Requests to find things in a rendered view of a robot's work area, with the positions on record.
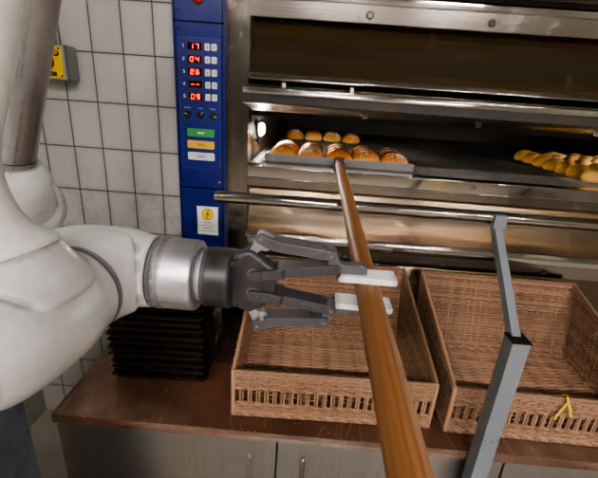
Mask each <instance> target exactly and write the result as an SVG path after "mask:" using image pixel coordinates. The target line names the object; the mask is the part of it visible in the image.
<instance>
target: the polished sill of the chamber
mask: <svg viewBox="0 0 598 478"><path fill-rule="evenodd" d="M346 174H347V177H348V181H349V184H352V185H365V186H377V187H389V188H403V189H415V190H427V191H440V192H452V193H476V194H488V195H502V196H514V197H527V198H539V199H551V200H564V201H576V202H589V203H598V189H593V188H581V187H569V186H555V185H543V184H531V183H518V182H505V181H493V180H480V179H467V178H454V177H442V176H430V175H405V174H392V173H380V172H367V171H354V170H346ZM248 176H252V177H265V178H277V179H289V180H302V181H315V182H327V183H338V178H337V173H336V170H335V169H329V168H316V167H304V166H291V165H278V164H266V163H253V162H251V163H250V164H249V165H248Z"/></svg>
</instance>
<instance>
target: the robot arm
mask: <svg viewBox="0 0 598 478"><path fill-rule="evenodd" d="M61 3H62V0H0V411H4V410H6V409H8V408H10V407H12V406H15V405H16V404H18V403H20V402H22V401H24V400H25V399H27V398H29V397H30V396H32V395H34V394H36V393H37V392H39V391H40V390H42V389H43V388H45V387H46V386H47V385H48V384H49V383H50V382H52V381H53V380H54V379H56V378H57V377H58V376H60V375H61V374H62V373H63V372H65V371H66V370H67V369H68V368H69V367H70V366H72V365H73V364H74V363H75V362H76V361H77V360H78V359H80V358H81V357H82V356H83V355H84V354H85V353H86V352H87V351H88V350H89V349H90V348H91V347H92V346H93V345H94V343H95V342H96V341H97V340H98V339H99V338H100V337H101V335H102V334H103V331H104V330H105V328H106V327H107V326H108V325H109V324H110V323H111V322H113V321H115V320H117V319H119V318H121V317H123V316H125V315H128V314H130V313H133V312H135V311H136V310H137V308H138V307H155V308H173V309H183V310H196V309H198V308H199V307H200V305H201V304H203V305H205V306H214V307H225V308H228V307H239V308H241V309H243V310H244V311H249V313H250V315H251V317H252V320H253V324H252V328H253V329H254V330H260V329H263V328H267V327H270V326H293V327H327V326H328V325H329V321H330V319H331V318H332V316H333V315H336V314H341V315H350V316H360V314H359V308H358V302H357V296H356V294H346V293H337V292H336V293H335V297H334V296H333V295H331V298H330V297H327V296H322V295H318V294H314V293H309V292H306V291H301V290H297V289H292V288H288V287H285V286H284V285H280V284H278V283H277V280H283V279H285V278H298V277H319V276H336V279H337V278H338V280H339V282H340V283H353V284H364V285H386V286H397V285H398V281H397V279H396V276H395V274H394V272H393V271H387V270H376V269H367V265H366V264H365V263H361V262H349V261H342V260H340V259H339V257H338V254H337V250H336V247H335V246H333V245H329V244H323V243H317V242H312V241H307V240H301V239H296V238H290V237H285V236H279V235H276V234H274V233H273V232H271V231H269V230H266V229H260V230H259V232H258V233H257V235H256V237H255V241H254V242H253V244H252V246H251V247H246V248H242V249H237V248H223V247H212V246H210V247H207V245H206V243H205V242H204V241H202V240H199V239H188V238H177V237H172V236H159V235H155V234H151V233H148V232H146V231H144V230H137V229H132V228H127V227H118V226H108V225H73V226H66V227H62V225H63V223H64V222H65V217H66V202H65V196H64V194H63V192H62V191H61V189H60V188H59V187H58V185H57V184H56V183H55V182H54V181H53V180H52V179H51V173H50V171H49V169H48V168H47V166H46V165H45V164H44V163H43V161H42V160H41V159H40V158H39V157H38V151H39V144H40V138H41V132H42V126H43V119H44V113H45V107H46V101H47V90H48V83H49V77H50V70H51V65H52V58H53V52H54V46H55V40H56V33H57V27H58V22H59V15H60V9H61ZM260 250H263V251H268V250H272V251H276V252H281V253H287V254H291V255H297V256H303V257H308V258H313V259H319V260H300V261H285V260H271V259H270V258H269V257H267V256H266V255H265V254H263V253H262V252H261V251H260ZM265 303H270V304H274V305H281V304H283V305H288V306H292V307H297V308H301V309H291V308H273V309H268V310H267V309H266V308H265V307H263V308H259V307H260V306H261V305H263V304H265Z"/></svg>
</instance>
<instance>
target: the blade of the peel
mask: <svg viewBox="0 0 598 478"><path fill-rule="evenodd" d="M265 160H268V161H280V162H292V163H305V164H317V165H329V166H334V158H331V157H325V156H324V157H318V156H298V155H297V156H295V155H282V154H271V150H270V151H268V152H267V153H265ZM345 167H354V168H367V169H379V170H391V171H404V172H413V170H414V164H412V163H410V162H408V164H406V163H394V162H380V161H368V160H356V159H345Z"/></svg>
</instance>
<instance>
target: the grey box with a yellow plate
mask: <svg viewBox="0 0 598 478"><path fill-rule="evenodd" d="M54 49H57V50H58V51H59V55H58V56H54V55H53V58H52V61H53V66H52V67H51V70H50V77H49V79H50V80H59V81H74V82H78V81H79V80H80V78H79V70H78V63H77V55H76V48H75V47H73V46H66V45H55V46H54Z"/></svg>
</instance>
